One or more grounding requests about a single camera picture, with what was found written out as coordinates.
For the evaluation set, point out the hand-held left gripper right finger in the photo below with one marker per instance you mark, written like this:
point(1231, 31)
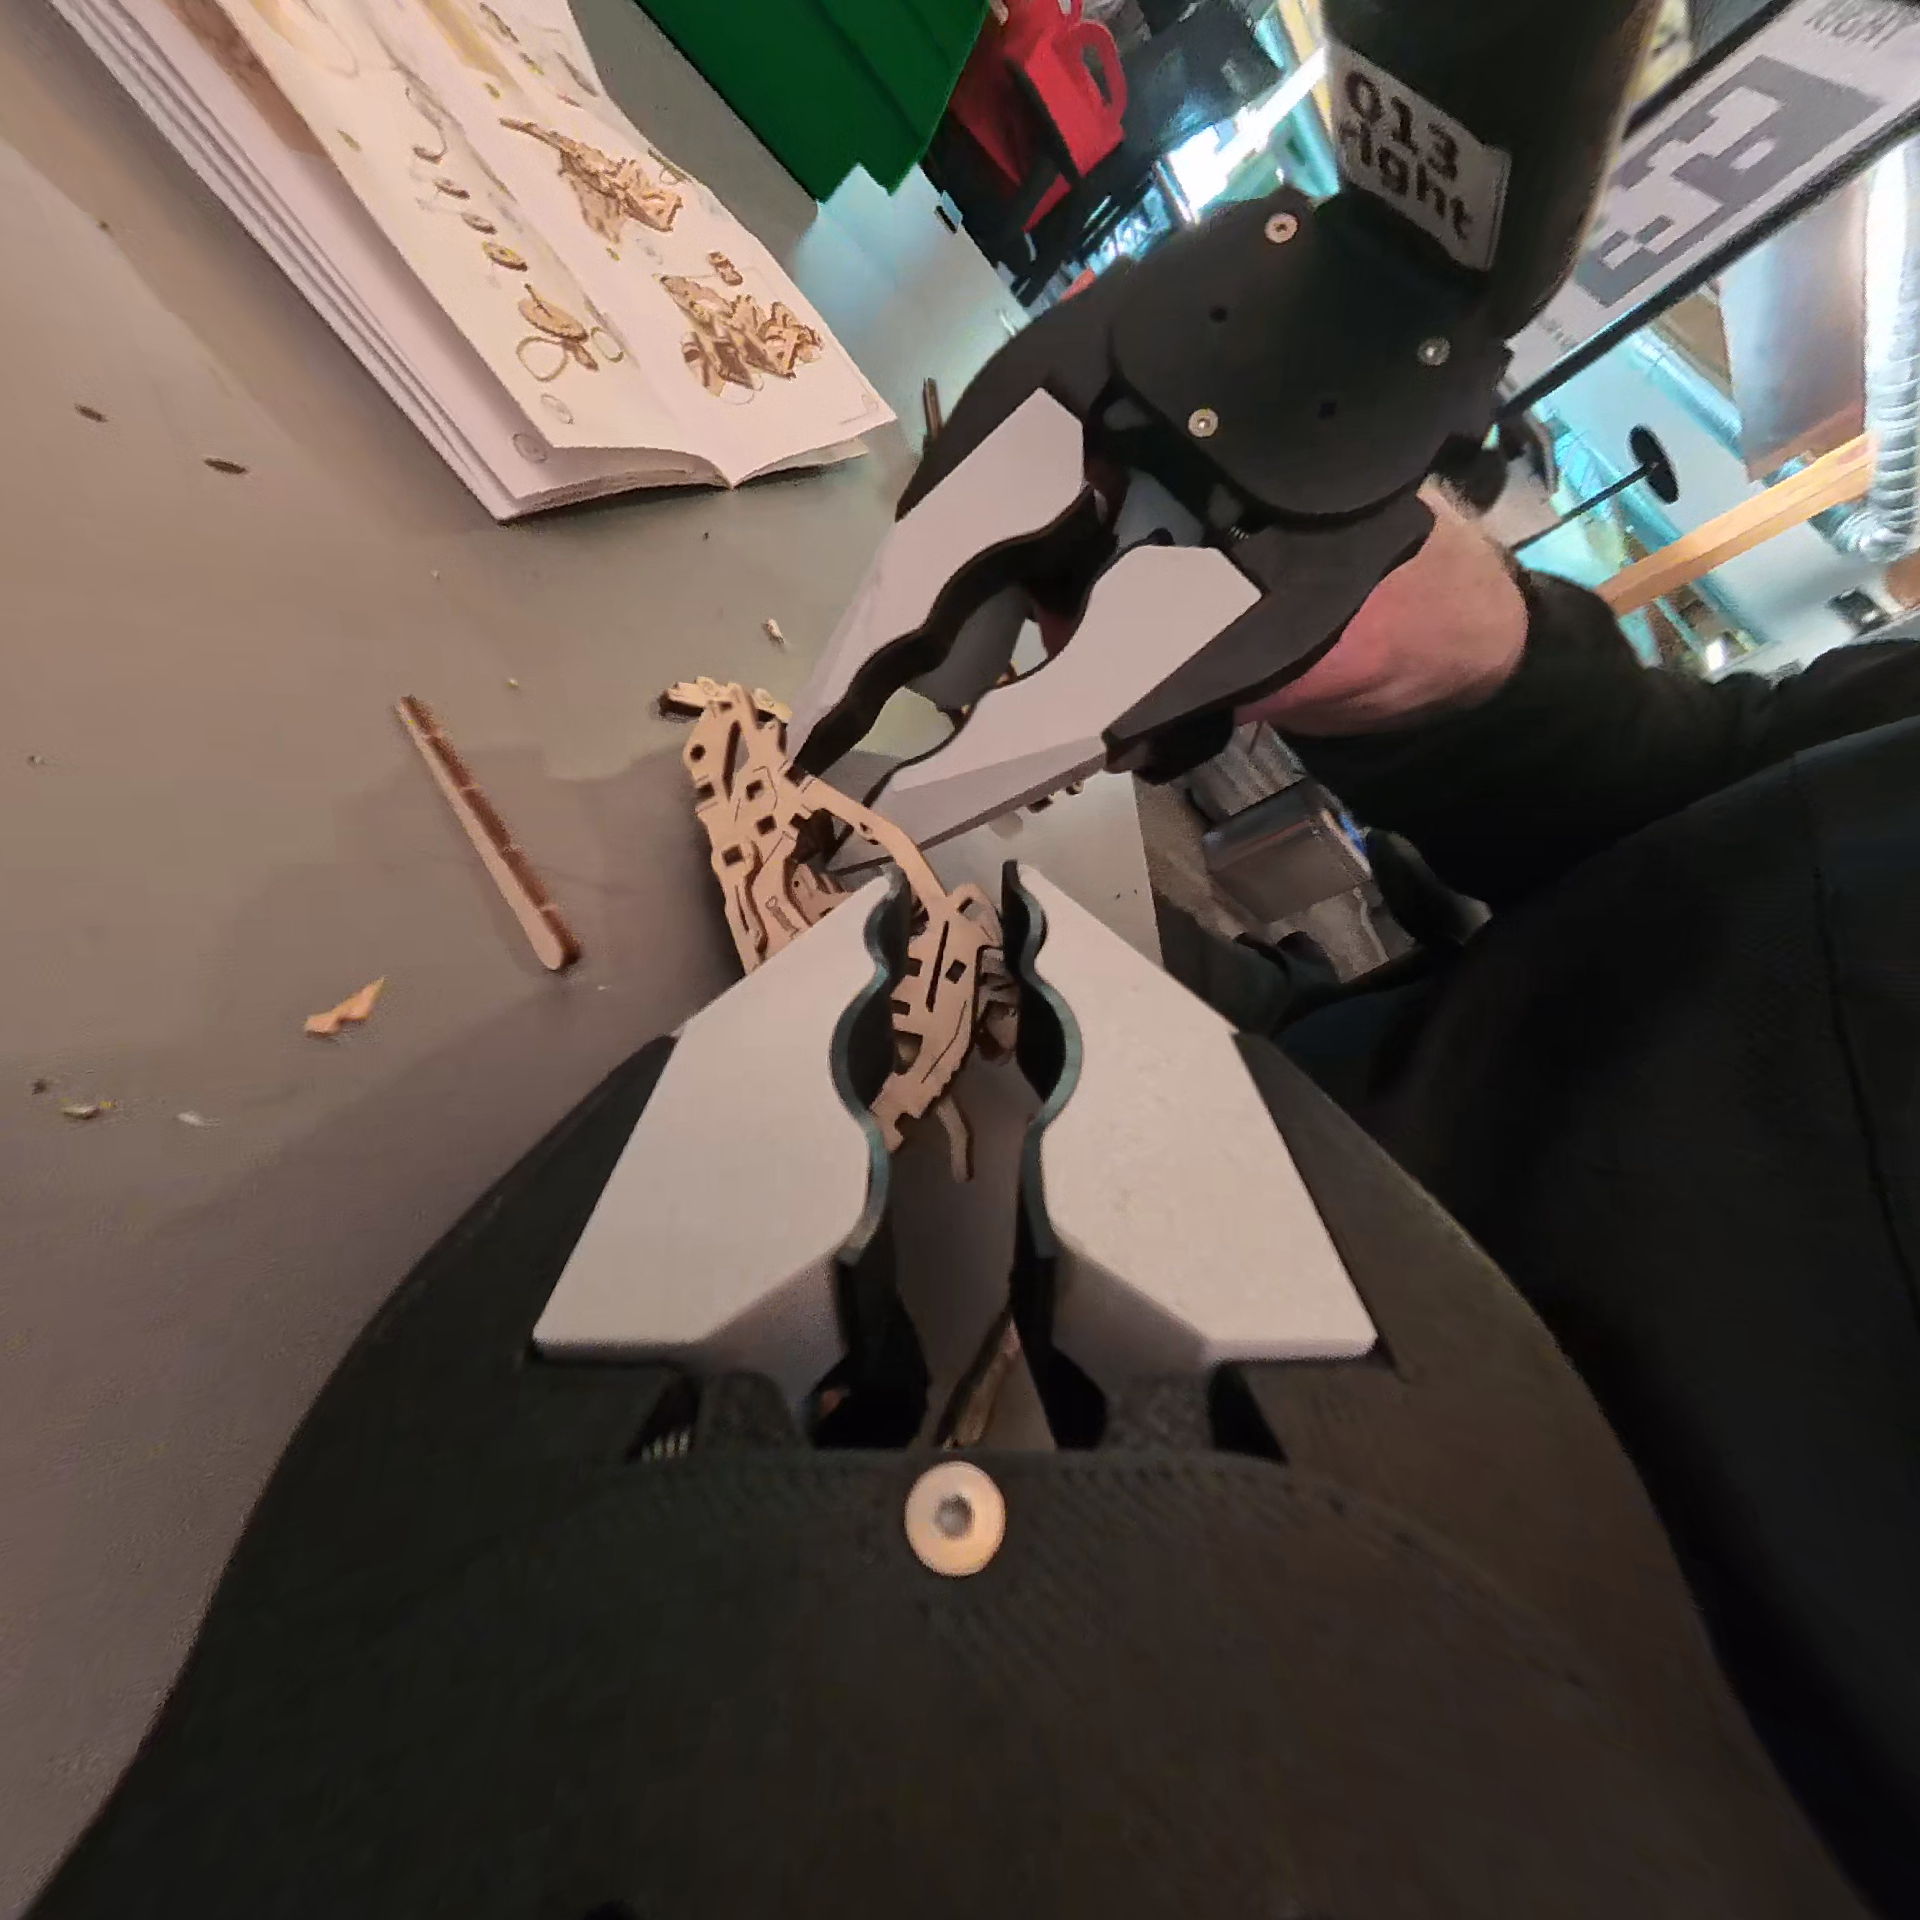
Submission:
point(1201, 1201)

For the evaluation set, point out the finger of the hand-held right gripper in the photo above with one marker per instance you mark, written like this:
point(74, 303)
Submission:
point(974, 511)
point(1126, 660)

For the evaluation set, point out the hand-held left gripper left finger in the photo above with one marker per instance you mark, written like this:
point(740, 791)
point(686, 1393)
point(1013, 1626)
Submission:
point(705, 1184)

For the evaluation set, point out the pale wooden parts sheet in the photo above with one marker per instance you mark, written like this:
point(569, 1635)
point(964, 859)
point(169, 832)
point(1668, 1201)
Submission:
point(765, 809)

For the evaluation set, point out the person's right forearm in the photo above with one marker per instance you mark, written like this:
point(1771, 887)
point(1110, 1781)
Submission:
point(1651, 721)

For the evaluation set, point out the person's right hand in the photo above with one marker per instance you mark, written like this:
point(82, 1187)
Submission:
point(1425, 644)

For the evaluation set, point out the dark wooden axle rod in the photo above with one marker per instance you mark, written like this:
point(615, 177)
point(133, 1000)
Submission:
point(931, 408)

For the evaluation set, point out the pointed dark wooden stick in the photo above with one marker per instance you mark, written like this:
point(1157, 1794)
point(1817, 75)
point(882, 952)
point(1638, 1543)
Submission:
point(985, 1388)

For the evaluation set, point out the black pole stand with disc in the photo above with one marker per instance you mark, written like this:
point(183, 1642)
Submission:
point(1651, 457)

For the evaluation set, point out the small pale wood chip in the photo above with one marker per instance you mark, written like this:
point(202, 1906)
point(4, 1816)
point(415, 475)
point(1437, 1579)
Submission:
point(347, 1012)

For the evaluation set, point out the long notched wooden strip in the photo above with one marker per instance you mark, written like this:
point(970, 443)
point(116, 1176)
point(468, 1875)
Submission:
point(489, 832)

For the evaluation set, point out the framed black-white marker sign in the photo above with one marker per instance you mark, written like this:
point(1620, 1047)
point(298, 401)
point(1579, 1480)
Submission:
point(1725, 149)

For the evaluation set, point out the person's black clothing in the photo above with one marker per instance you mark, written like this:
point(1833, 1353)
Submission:
point(1651, 1276)

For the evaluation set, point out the stacked green plastic bins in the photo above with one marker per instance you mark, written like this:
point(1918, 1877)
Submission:
point(827, 75)

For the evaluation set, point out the open instruction booklet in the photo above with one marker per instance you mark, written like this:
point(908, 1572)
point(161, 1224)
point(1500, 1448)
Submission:
point(452, 225)

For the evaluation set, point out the silver ventilation duct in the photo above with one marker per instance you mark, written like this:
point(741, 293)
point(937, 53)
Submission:
point(1892, 376)

